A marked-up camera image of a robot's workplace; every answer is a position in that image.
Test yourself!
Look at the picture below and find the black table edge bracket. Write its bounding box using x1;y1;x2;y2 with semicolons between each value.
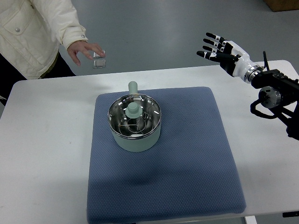
283;211;299;218

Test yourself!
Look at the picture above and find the lower metal floor plate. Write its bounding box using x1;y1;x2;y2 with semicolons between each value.
93;59;106;69

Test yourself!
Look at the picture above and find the metal floor plate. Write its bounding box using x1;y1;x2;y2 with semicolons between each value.
93;50;106;58
93;59;106;69

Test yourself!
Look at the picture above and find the wire steaming rack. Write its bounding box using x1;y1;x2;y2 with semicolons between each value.
117;112;154;138

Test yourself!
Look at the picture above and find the person's bare hand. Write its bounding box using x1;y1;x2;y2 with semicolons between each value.
67;41;103;66

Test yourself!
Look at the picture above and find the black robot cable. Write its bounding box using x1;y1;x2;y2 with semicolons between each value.
262;51;271;71

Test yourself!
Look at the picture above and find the blue textured cushion mat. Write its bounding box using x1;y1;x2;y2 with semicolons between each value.
87;87;246;224

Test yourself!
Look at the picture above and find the glass lid with green knob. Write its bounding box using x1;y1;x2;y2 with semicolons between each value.
107;93;162;140

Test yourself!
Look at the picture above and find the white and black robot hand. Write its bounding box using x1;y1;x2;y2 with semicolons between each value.
197;33;263;83

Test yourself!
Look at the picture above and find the upper metal floor plate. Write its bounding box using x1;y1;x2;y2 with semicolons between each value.
93;50;106;58

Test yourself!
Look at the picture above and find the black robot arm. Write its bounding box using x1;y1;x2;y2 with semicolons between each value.
249;70;299;140

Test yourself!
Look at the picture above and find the mint green cooking pot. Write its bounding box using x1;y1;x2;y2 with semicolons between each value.
111;81;160;153

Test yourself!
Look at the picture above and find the brown cardboard box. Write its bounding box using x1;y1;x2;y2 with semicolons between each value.
263;0;299;12

